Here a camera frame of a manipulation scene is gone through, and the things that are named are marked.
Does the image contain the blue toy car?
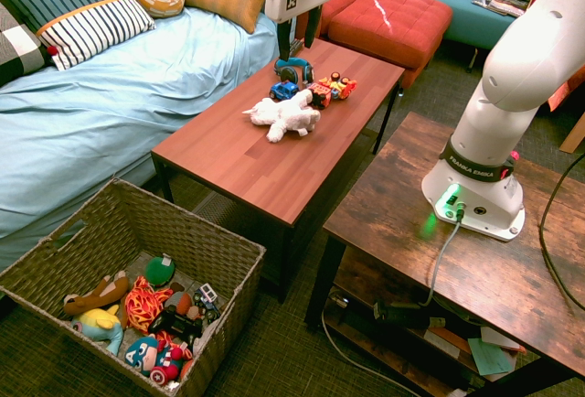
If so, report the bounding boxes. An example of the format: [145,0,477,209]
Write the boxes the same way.
[268,80,301,101]

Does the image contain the black white checked pillow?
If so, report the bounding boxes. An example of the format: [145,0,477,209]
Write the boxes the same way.
[0,1,54,87]

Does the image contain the white floor cable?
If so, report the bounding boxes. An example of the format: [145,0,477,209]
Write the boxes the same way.
[321,309,421,397]

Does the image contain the rustic brown wooden table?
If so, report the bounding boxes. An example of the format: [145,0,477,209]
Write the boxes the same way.
[304,111,585,397]

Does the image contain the brown stuffed dog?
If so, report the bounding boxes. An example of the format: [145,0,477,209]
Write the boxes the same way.
[62,270,131,317]

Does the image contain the blue headphones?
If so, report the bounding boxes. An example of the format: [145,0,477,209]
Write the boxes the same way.
[273,57,315,86]

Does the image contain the stack of magazines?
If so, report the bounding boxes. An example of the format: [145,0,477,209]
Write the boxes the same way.
[471,0,531,17]

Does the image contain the yellow blue plush toy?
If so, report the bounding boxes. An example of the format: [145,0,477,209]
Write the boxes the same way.
[70,304,124,357]

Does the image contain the red tufted ottoman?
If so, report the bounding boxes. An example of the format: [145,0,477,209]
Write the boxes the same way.
[326,0,454,91]

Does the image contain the blue white toy jeep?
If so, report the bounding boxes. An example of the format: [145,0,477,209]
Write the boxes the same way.
[191,283,222,323]

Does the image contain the red toy fire truck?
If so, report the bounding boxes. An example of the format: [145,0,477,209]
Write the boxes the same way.
[306,80,335,110]

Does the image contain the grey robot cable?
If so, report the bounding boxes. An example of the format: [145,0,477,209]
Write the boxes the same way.
[420,220,463,309]

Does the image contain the woven wicker basket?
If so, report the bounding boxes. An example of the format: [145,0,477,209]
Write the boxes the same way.
[0,177,267,397]

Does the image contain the white unicorn stuffed toy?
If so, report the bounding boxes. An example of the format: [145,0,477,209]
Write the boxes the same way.
[241,89,322,144]

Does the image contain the light wooden furniture piece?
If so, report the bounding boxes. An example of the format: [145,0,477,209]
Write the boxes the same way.
[559,111,585,155]

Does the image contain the grey orange knitted toy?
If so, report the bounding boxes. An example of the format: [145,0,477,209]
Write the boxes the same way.
[164,290,202,320]

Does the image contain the orange flame pattern plush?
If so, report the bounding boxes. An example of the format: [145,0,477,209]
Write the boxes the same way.
[123,275,175,335]

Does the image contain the black device on shelf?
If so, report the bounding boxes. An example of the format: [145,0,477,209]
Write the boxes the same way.
[372,299,431,329]

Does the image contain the orange yellow toy vehicle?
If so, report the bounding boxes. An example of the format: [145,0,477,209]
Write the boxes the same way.
[318,70,358,101]

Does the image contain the black game controller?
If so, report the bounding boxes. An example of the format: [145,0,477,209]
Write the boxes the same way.
[146,305,205,341]

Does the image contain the small white plush toy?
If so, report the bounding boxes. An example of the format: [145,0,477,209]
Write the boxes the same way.
[191,318,220,357]

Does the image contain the Captain America plush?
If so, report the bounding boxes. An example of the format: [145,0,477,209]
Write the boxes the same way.
[123,335,193,387]

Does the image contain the green plush ball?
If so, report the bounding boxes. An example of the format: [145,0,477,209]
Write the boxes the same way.
[144,253,177,286]

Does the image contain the white navy striped pillow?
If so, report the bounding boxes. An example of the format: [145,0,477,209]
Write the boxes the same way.
[36,0,156,71]

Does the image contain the black cable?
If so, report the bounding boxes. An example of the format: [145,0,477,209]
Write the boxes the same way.
[538,152,585,314]

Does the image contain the light blue sofa bed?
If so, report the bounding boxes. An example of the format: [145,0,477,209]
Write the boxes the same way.
[0,0,281,274]

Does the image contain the reddish wood coffee table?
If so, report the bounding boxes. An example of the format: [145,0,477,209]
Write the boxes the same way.
[150,38,406,305]

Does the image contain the teal sofa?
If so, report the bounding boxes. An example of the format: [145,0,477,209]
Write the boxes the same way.
[432,0,572,53]

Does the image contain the teal paper sheet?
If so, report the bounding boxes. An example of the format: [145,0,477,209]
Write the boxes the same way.
[466,337,514,376]

